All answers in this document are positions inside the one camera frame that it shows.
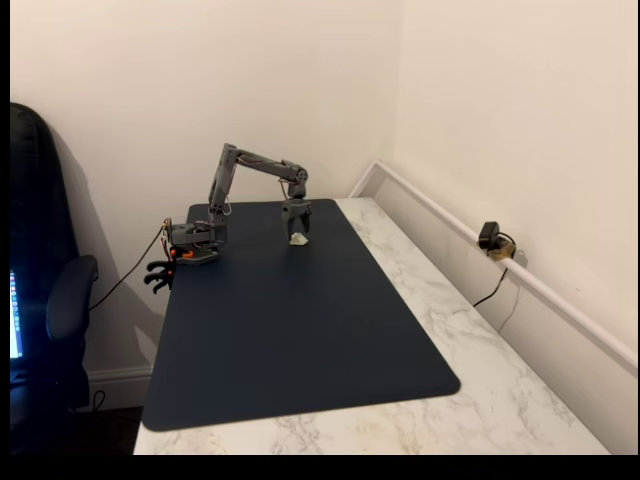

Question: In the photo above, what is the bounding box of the dark blue desk mat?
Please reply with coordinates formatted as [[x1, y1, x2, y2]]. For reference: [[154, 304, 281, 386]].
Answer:
[[141, 198, 461, 433]]

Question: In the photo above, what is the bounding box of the black and orange table clamp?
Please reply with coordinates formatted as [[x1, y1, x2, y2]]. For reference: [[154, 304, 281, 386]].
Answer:
[[143, 244, 179, 296]]

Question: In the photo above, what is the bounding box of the black webcam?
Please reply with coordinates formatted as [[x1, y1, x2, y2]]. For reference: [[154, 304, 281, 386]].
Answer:
[[478, 221, 500, 250]]

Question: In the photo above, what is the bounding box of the white baseboard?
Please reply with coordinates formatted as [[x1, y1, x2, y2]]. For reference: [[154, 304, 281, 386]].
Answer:
[[85, 366, 154, 412]]

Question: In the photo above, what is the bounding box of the black office chair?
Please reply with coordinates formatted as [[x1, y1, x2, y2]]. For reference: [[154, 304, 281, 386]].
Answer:
[[9, 102, 101, 456]]

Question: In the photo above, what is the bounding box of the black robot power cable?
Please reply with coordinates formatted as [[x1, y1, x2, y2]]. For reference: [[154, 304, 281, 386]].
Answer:
[[88, 225, 167, 311]]

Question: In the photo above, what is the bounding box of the taped webcam mount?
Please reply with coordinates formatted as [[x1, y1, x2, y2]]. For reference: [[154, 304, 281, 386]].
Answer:
[[487, 240, 529, 266]]

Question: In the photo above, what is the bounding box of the black webcam cable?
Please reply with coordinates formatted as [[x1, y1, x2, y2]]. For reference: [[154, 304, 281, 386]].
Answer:
[[472, 231, 517, 308]]

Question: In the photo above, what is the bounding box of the white wall rail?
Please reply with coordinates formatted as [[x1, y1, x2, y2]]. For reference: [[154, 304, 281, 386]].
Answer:
[[348, 158, 639, 372]]

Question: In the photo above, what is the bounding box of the black cable on floor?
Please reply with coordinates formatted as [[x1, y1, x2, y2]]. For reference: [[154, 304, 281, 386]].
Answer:
[[74, 389, 108, 414]]

